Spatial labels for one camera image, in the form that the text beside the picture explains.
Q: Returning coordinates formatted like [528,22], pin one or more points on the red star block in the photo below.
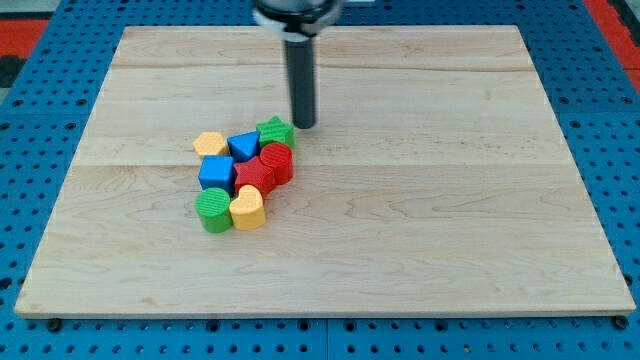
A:
[255,173]

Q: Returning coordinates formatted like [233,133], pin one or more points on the red cylinder block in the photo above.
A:
[280,158]

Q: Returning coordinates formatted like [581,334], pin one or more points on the blue cube block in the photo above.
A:
[217,171]

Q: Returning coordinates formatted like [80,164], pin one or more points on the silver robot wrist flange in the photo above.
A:
[297,20]

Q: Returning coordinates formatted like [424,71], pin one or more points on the yellow heart block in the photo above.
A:
[247,209]

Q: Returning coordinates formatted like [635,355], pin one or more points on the light wooden board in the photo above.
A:
[436,183]

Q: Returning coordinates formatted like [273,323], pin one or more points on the green cylinder block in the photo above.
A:
[212,207]

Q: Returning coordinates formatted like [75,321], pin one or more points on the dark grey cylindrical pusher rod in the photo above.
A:
[300,66]

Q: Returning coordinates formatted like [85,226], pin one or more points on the blue triangle block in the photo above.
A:
[244,147]

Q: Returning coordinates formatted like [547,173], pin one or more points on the green star block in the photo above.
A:
[275,130]

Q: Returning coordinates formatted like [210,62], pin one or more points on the yellow hexagon block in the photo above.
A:
[210,143]

